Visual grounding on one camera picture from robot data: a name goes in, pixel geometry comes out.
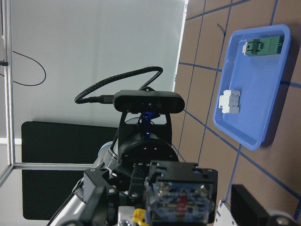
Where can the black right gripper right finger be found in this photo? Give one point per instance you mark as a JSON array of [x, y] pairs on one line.
[[245, 209]]

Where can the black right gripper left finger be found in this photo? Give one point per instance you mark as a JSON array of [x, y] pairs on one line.
[[94, 213]]

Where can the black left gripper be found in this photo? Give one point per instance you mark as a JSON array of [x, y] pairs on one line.
[[125, 184]]

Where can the red emergency push button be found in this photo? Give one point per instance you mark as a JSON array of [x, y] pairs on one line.
[[190, 201]]

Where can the white circuit breaker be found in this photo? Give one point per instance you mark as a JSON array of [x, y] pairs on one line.
[[229, 101]]

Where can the blue plastic tray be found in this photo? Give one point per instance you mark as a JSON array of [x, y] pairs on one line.
[[257, 78]]

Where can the green terminal block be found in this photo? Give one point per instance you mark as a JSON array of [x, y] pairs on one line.
[[263, 46]]

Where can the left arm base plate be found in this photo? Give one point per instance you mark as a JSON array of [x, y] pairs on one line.
[[223, 215]]

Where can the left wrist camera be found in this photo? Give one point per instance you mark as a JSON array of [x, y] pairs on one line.
[[141, 101]]

